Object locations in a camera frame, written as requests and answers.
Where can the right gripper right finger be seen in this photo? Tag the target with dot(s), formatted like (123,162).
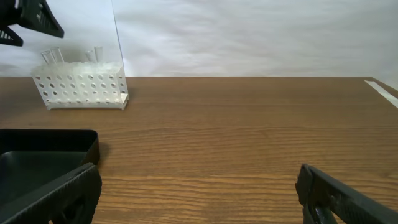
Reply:
(342,202)

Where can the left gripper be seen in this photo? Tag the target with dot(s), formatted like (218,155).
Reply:
(8,12)

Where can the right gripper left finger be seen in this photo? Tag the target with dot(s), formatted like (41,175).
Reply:
(56,199)

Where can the black tray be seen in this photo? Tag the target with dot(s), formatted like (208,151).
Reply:
(37,168)

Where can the white test tube rack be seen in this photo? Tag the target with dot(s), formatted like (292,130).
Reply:
(81,87)

